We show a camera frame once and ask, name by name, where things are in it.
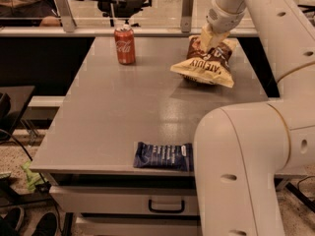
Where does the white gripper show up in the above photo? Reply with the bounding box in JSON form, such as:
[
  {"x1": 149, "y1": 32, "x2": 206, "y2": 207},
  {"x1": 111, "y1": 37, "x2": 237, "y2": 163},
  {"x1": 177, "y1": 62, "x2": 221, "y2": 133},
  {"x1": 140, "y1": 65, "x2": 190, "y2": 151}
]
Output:
[{"x1": 200, "y1": 0, "x2": 246, "y2": 53}]

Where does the brown chip bag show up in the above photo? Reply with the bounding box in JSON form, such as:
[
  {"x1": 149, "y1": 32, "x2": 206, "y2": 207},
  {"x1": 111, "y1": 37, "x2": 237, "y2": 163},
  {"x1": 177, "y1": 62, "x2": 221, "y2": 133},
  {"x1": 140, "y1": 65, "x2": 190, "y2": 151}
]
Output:
[{"x1": 170, "y1": 35, "x2": 236, "y2": 88}]

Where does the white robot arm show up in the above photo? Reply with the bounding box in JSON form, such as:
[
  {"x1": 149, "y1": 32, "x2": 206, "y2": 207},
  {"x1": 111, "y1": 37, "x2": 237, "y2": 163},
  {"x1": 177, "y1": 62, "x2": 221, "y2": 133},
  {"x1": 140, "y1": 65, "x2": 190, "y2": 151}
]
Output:
[{"x1": 194, "y1": 0, "x2": 315, "y2": 236}]

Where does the red cola can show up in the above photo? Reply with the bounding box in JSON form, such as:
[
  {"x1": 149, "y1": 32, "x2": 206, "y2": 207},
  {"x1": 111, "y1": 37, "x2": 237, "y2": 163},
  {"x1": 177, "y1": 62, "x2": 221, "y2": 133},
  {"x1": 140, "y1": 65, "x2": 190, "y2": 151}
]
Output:
[{"x1": 114, "y1": 24, "x2": 136, "y2": 65}]

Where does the dark blue snack bar wrapper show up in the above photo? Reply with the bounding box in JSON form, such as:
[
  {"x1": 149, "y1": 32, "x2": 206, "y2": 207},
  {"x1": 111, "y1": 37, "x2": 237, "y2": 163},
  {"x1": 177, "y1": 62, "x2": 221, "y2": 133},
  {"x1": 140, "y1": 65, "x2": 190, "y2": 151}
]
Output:
[{"x1": 133, "y1": 142, "x2": 194, "y2": 172}]

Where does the grey upper drawer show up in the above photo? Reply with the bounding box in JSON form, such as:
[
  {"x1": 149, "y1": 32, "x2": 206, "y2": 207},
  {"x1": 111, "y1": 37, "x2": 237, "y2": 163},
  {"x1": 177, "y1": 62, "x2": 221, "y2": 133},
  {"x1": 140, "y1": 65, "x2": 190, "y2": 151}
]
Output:
[{"x1": 50, "y1": 186, "x2": 199, "y2": 216}]

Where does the grey drawer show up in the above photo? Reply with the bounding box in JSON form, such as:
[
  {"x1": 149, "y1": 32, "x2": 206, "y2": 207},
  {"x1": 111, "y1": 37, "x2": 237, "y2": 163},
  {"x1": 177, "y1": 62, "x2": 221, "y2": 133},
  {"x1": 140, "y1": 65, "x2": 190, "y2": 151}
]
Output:
[
  {"x1": 50, "y1": 186, "x2": 199, "y2": 216},
  {"x1": 76, "y1": 217, "x2": 202, "y2": 236}
]

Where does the seated person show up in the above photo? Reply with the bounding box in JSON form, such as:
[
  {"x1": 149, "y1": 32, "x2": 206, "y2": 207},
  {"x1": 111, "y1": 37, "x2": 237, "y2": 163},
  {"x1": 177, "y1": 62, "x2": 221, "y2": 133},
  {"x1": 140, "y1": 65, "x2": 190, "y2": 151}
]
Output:
[{"x1": 0, "y1": 0, "x2": 61, "y2": 27}]

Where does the grey lower drawer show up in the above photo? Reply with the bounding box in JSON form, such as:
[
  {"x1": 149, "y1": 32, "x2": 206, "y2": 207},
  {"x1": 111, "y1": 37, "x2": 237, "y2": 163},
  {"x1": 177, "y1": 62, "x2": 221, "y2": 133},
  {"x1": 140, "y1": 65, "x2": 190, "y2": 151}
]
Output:
[{"x1": 76, "y1": 217, "x2": 202, "y2": 236}]

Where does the green crumpled object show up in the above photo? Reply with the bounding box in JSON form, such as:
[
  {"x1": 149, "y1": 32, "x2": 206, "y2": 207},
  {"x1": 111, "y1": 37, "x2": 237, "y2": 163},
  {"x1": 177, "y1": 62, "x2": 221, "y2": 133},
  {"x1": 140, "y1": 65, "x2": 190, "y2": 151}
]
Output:
[{"x1": 21, "y1": 161, "x2": 45, "y2": 192}]

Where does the right black shoe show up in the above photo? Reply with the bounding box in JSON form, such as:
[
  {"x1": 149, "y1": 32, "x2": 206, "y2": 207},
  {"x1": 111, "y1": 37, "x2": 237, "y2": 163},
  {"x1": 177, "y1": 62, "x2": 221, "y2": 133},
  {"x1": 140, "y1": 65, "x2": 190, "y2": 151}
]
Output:
[{"x1": 32, "y1": 212, "x2": 57, "y2": 236}]

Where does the black shoe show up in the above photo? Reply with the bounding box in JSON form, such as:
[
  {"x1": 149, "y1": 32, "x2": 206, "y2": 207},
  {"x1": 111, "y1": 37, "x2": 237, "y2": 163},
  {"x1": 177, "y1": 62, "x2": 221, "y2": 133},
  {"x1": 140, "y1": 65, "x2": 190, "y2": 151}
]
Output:
[
  {"x1": 32, "y1": 212, "x2": 57, "y2": 236},
  {"x1": 4, "y1": 207, "x2": 25, "y2": 231}
]

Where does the left black shoe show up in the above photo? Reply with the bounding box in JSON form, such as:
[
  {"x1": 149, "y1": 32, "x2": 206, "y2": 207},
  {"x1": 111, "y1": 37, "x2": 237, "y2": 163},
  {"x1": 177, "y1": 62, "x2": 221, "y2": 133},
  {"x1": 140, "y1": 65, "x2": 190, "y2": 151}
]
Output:
[{"x1": 4, "y1": 207, "x2": 25, "y2": 231}]

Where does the middle metal bracket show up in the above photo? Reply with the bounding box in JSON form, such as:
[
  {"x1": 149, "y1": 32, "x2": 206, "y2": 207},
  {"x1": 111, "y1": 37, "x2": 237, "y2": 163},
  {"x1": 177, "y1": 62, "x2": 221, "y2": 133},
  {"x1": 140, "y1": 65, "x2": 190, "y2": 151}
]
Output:
[{"x1": 180, "y1": 0, "x2": 194, "y2": 32}]

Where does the metal bracket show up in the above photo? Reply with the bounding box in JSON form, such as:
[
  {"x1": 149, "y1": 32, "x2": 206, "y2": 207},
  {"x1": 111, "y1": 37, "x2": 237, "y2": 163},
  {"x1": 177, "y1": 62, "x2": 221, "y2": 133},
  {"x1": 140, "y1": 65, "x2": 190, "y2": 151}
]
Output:
[
  {"x1": 54, "y1": 0, "x2": 76, "y2": 32},
  {"x1": 180, "y1": 0, "x2": 194, "y2": 32}
]

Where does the left metal bracket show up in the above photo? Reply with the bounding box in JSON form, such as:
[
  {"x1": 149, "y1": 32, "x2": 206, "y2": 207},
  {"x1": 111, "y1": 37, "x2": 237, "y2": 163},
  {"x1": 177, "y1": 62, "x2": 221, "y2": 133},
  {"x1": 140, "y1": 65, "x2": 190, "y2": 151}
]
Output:
[{"x1": 54, "y1": 0, "x2": 76, "y2": 32}]

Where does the black drawer handle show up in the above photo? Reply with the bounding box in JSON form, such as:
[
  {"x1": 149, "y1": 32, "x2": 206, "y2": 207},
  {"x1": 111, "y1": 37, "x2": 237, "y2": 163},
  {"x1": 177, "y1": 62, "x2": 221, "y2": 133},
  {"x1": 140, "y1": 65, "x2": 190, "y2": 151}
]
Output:
[{"x1": 148, "y1": 200, "x2": 186, "y2": 214}]

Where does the black floor cable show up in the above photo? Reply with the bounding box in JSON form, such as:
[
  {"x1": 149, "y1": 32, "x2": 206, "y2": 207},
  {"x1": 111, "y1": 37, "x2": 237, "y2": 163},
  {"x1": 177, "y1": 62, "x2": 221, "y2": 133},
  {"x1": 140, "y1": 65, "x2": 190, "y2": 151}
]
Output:
[{"x1": 0, "y1": 128, "x2": 50, "y2": 189}]

